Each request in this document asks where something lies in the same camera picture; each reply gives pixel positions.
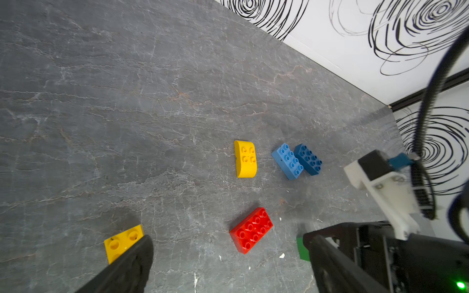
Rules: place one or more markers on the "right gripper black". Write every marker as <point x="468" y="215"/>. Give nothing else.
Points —
<point x="421" y="264"/>

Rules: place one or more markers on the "red long lego brick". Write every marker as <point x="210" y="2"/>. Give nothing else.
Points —
<point x="251" y="230"/>

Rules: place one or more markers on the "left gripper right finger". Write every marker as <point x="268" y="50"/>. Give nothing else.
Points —
<point x="335" y="273"/>

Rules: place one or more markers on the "light blue lego brick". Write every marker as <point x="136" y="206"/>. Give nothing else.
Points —
<point x="287" y="161"/>

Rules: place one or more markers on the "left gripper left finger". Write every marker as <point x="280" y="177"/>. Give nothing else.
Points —
<point x="127" y="274"/>

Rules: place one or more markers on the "dark blue lego brick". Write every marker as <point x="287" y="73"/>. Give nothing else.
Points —
<point x="310" y="162"/>

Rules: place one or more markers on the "green small lego brick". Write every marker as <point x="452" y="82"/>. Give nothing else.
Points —
<point x="303" y="251"/>

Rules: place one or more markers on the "yellow small lego brick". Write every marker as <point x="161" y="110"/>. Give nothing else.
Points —
<point x="120" y="243"/>

